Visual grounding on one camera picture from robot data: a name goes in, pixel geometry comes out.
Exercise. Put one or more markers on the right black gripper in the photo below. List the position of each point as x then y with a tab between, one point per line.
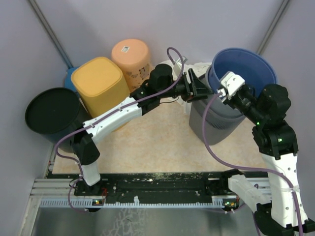
230	102

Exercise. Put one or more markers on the yellow slotted plastic basket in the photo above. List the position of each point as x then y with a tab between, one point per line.
100	84

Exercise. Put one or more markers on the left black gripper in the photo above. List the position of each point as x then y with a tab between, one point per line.
199	88

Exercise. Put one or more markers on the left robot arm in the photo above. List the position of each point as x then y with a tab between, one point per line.
144	99

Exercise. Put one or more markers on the orange cartoon plastic bucket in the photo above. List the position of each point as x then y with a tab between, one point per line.
133	57

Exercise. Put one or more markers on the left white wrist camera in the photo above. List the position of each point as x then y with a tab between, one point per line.
178	66

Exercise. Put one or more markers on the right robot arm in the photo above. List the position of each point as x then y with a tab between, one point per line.
282	214

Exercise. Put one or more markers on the blue folded towel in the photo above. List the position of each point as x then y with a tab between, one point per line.
68	84

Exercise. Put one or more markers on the blue plastic bucket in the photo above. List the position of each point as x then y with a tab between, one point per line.
254	69

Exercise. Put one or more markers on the dark blue cylindrical bin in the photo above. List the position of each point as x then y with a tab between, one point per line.
55	113

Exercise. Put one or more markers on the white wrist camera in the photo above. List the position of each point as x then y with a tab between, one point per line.
230	83
178	66

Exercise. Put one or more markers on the white crumpled cloth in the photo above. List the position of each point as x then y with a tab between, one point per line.
199	69

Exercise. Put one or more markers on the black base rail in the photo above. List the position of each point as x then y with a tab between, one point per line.
138	190

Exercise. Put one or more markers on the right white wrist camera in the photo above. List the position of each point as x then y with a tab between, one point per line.
230	83

